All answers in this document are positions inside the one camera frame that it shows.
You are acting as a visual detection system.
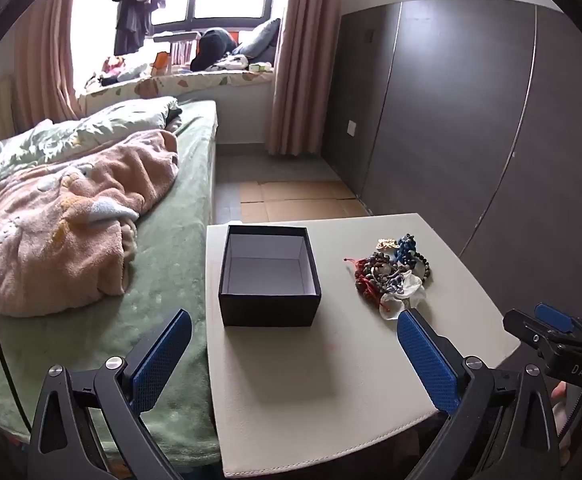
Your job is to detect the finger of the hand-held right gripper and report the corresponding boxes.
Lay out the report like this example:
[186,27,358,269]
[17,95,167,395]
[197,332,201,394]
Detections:
[534,302,582,337]
[503,309,554,357]

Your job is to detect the black bag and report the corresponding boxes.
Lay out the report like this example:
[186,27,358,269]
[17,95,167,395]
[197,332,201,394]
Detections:
[190,28,239,72]

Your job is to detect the floral pillow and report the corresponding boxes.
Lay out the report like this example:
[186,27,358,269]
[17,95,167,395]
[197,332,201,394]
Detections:
[0,96,182,191]

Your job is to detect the pink fleece blanket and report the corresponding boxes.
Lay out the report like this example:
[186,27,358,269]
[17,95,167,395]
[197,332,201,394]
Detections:
[0,129,180,318]

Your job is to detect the hanging dark clothes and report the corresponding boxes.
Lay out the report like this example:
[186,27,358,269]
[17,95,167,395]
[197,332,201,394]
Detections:
[111,0,172,56]

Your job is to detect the floral window seat cushion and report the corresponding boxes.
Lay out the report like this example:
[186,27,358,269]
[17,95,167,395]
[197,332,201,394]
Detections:
[78,67,276,116]

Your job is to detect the flattened cardboard sheet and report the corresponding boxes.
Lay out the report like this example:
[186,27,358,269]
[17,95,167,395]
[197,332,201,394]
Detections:
[238,180,369,221]

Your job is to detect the bed with green sheet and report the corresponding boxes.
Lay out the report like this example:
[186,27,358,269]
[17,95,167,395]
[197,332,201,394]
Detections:
[0,99,220,466]

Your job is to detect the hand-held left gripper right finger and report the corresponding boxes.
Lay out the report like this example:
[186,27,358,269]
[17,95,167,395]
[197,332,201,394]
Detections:
[396,308,562,480]

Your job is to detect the row of books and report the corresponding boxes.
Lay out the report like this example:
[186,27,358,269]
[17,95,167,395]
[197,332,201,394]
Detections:
[171,40,199,66]

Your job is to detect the colourful cloth heap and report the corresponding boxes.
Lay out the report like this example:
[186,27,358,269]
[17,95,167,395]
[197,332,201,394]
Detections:
[86,55,156,86]

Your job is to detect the red string bracelet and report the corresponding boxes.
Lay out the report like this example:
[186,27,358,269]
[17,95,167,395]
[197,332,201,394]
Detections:
[344,256,372,295]

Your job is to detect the pile of bead bracelets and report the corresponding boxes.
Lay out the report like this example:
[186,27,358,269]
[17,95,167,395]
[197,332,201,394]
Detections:
[345,233,432,321]

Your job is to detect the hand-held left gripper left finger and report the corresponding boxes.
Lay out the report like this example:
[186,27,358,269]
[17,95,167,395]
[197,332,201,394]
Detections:
[27,308,193,480]

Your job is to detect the black jewelry box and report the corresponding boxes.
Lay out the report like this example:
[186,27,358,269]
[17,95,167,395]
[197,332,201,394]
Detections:
[218,225,322,328]

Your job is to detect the white translucent bangle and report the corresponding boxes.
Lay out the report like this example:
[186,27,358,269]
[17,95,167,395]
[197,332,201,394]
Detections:
[380,270,428,321]

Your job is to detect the pink curtain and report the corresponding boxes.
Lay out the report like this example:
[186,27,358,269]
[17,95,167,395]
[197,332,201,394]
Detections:
[266,0,344,157]
[13,0,84,128]

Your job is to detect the blue knotted cord bracelet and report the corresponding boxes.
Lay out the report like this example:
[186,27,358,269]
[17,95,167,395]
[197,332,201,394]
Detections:
[396,233,419,267]

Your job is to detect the dark brown wardrobe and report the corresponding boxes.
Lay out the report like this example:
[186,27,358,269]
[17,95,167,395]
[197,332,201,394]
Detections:
[323,0,582,361]

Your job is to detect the grey pillow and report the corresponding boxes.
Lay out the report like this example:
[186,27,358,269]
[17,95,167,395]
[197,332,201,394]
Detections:
[231,18,282,63]

